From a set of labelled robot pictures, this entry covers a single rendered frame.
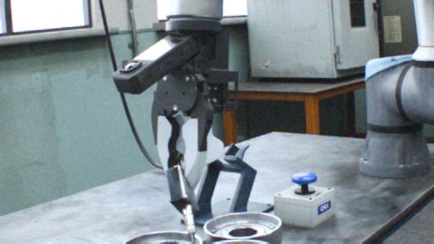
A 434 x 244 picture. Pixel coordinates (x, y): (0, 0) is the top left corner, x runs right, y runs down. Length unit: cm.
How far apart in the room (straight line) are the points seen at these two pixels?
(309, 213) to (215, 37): 30
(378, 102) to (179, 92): 50
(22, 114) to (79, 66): 36
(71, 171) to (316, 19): 142
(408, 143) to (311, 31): 192
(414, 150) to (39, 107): 170
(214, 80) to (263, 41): 245
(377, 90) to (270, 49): 206
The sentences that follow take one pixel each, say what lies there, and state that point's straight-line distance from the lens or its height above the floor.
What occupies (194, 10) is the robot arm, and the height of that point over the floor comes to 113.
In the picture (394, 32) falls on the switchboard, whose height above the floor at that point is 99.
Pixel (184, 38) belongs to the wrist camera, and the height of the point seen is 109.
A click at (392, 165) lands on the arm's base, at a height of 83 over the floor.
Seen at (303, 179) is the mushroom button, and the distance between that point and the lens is 87.
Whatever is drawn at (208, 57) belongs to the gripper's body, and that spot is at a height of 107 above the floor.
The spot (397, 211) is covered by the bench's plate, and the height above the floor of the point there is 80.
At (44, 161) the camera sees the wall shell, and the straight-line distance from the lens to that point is 247.
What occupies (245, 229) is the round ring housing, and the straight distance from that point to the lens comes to 81.
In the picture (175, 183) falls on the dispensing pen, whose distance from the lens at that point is 72.
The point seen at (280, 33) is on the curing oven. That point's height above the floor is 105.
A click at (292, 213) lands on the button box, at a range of 88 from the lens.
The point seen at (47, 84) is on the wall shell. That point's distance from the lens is 246.
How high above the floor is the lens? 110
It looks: 10 degrees down
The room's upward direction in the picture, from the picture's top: 4 degrees counter-clockwise
